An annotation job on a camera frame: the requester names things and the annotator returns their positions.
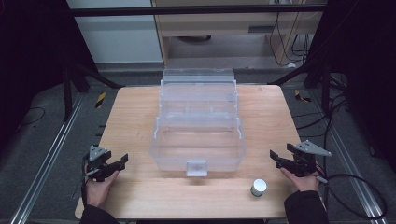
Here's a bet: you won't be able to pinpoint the person's left hand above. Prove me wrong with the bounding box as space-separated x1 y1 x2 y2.
85 164 121 209

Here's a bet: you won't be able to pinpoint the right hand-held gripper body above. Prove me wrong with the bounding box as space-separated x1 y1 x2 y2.
290 139 332 178

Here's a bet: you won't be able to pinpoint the small white cylindrical container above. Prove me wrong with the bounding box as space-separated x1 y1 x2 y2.
250 178 268 198

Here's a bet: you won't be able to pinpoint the aluminium floor rail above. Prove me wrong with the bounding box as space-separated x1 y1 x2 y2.
8 92 86 224
306 90 390 224

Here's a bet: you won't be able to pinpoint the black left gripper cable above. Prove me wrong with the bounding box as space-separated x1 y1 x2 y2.
80 154 91 209

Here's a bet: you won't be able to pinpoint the bundle of black desk cables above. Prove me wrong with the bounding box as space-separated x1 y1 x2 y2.
269 12 314 68

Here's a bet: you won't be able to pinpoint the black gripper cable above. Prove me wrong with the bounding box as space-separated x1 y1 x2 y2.
80 154 91 209
315 173 389 220

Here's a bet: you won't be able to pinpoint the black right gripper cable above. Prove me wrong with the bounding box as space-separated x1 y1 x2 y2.
315 173 389 220

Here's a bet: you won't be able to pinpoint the light wooden desk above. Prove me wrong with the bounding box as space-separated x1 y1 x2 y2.
150 0 328 67

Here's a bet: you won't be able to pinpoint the yellow black floor tape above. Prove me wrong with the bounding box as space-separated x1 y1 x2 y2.
293 89 312 104
94 91 107 109

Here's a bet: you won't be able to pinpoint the person's right hand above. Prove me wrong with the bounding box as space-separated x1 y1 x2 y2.
279 167 320 192

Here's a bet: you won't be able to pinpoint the black horizontal bar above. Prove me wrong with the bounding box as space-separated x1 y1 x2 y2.
69 4 328 18

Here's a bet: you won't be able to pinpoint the black floor cables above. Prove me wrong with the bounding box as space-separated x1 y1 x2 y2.
290 73 351 139

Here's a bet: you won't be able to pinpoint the black floor cable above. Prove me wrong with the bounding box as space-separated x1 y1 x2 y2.
18 106 47 127

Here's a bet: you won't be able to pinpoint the white cabinet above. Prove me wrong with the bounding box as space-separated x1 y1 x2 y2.
65 0 163 64

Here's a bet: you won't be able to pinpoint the black metal stand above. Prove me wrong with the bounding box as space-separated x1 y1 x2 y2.
60 60 125 123
267 57 332 115

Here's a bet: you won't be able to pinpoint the clear plastic storage box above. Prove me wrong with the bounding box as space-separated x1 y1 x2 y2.
149 67 247 177

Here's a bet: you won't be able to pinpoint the dark curtain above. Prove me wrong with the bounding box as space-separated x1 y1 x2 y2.
0 0 99 150
306 0 396 172

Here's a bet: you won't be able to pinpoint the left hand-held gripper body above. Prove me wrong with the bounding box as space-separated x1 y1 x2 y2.
83 145 114 183

